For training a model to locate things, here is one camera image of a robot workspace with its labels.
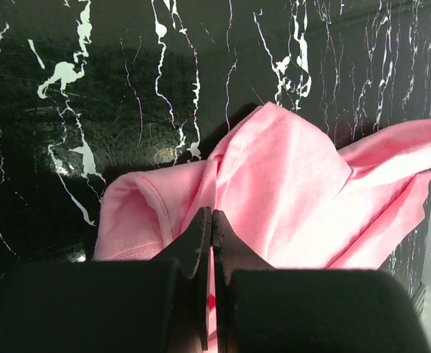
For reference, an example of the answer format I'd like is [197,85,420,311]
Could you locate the pink t shirt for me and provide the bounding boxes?
[95,103,431,268]

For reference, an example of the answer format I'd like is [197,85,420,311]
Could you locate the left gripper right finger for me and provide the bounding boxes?
[212,210,431,352]

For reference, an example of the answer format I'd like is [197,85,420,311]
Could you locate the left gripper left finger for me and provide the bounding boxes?
[0,207,212,352]

